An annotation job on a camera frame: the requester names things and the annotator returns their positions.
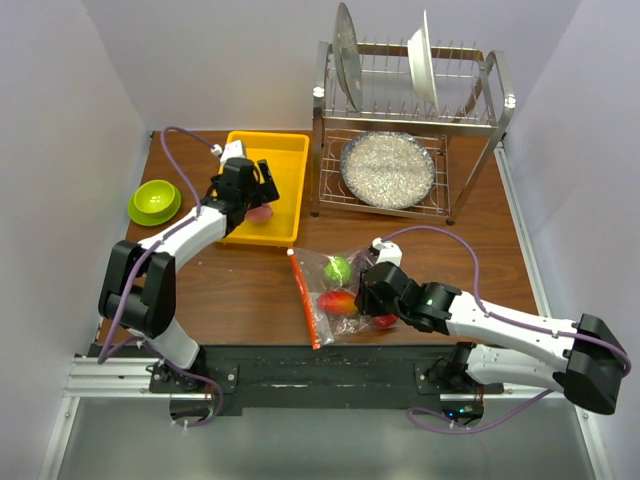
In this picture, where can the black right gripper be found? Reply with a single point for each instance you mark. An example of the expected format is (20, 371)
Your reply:
(365, 304)

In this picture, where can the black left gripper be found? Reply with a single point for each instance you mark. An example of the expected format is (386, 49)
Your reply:
(264, 193)

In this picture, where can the pink fake meat pack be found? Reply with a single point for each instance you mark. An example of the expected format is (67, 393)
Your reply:
(260, 215)

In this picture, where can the orange red fake mango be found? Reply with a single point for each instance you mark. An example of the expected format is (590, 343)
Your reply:
(337, 302)

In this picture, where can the green fake fruit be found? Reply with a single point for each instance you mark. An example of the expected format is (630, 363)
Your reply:
(337, 271)

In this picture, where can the clear zip top bag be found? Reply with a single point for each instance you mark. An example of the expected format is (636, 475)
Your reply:
(328, 285)

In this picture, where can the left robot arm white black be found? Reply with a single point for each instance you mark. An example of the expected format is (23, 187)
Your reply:
(139, 288)

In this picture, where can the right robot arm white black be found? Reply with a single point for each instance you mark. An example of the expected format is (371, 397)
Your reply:
(581, 359)

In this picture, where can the red fake apple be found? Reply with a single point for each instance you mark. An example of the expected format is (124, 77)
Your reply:
(386, 321)

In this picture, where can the yellow plastic tray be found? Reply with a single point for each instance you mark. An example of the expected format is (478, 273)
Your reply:
(280, 160)

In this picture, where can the green plastic bowl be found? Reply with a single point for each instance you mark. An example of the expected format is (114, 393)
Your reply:
(154, 203)

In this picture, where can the speckled blue rim plate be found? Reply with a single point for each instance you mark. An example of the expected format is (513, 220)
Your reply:
(387, 170)

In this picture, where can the steel dish rack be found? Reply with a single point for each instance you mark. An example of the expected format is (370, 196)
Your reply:
(477, 102)

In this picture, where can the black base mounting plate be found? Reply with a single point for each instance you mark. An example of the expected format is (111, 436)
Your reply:
(392, 377)

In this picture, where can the grey metal plate upright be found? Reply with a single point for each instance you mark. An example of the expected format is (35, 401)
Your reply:
(347, 57)

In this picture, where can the white plate upright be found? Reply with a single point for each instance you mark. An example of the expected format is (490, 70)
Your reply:
(421, 66)

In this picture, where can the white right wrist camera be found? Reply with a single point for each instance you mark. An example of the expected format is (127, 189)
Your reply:
(386, 251)

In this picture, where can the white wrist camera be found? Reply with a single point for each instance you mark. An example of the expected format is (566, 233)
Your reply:
(386, 251)
(233, 149)

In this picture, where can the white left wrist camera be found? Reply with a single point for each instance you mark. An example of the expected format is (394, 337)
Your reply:
(233, 149)

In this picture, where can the aluminium frame rail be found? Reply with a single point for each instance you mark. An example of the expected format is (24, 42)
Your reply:
(289, 412)

